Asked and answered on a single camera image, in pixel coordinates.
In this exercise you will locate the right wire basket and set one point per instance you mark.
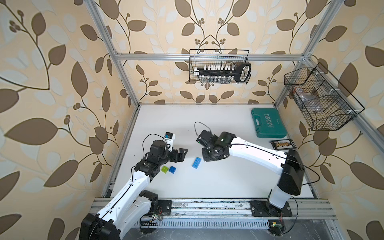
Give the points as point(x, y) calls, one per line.
point(339, 103)

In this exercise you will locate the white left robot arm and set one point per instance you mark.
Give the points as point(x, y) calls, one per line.
point(133, 201)

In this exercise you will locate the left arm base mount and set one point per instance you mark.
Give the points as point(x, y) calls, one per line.
point(160, 207)

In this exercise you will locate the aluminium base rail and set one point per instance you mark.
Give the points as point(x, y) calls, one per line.
point(234, 214)

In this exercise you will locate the dark blue small lego brick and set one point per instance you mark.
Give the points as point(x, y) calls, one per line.
point(172, 169)

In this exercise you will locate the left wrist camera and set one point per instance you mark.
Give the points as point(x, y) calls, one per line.
point(169, 137)

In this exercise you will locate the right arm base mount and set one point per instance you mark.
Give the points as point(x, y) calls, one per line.
point(263, 208)

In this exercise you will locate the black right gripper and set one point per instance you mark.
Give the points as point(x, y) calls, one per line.
point(205, 158)

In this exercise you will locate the back wire basket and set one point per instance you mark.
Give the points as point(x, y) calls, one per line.
point(201, 57)

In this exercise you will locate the black socket tool set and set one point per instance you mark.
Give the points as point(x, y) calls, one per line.
point(234, 73)

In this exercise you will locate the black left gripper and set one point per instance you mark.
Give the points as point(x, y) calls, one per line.
point(176, 158)

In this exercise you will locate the black battery charging board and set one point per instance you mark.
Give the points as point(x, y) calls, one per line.
point(285, 144)

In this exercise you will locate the light blue long lego brick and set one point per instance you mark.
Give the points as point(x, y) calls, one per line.
point(196, 163)

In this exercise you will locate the wire basket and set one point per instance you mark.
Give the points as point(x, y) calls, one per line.
point(339, 103)
point(201, 57)

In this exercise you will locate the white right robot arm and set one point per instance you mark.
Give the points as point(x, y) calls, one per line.
point(287, 165)

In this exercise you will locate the green plastic tool case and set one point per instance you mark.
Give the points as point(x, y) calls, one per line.
point(268, 123)

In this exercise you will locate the plastic bag in basket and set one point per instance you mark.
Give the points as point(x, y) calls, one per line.
point(307, 102)

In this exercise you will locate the lime green small lego brick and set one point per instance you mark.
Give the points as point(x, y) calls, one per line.
point(164, 169)

